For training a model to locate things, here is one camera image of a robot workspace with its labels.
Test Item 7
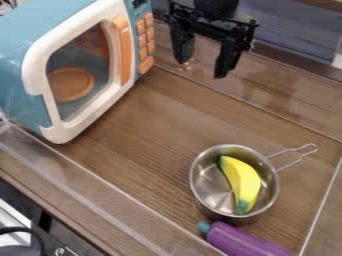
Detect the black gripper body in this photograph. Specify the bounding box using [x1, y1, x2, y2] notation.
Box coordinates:
[168, 0, 259, 51]

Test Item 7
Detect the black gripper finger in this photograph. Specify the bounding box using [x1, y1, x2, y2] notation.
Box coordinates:
[214, 37, 242, 79]
[170, 18, 195, 64]

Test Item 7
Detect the yellow toy banana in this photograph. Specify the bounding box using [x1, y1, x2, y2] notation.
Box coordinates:
[219, 155, 262, 215]

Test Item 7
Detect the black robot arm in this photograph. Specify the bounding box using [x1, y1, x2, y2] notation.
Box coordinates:
[167, 0, 259, 79]

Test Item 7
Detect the blue grey sofa background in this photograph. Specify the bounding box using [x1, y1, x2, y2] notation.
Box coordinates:
[151, 0, 342, 62]

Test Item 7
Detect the blue toy microwave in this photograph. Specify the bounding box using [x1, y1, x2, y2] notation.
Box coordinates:
[0, 0, 155, 144]

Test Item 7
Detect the orange microwave turntable plate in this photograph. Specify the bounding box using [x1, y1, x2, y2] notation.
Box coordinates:
[48, 67, 95, 103]

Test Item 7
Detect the purple toy eggplant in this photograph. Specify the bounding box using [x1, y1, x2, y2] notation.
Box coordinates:
[198, 221, 291, 256]

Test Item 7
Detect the silver pot with wire handle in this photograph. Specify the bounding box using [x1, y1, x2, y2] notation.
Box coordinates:
[189, 144, 318, 223]

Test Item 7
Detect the black cable bottom left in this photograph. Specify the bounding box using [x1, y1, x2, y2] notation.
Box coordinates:
[0, 226, 48, 256]

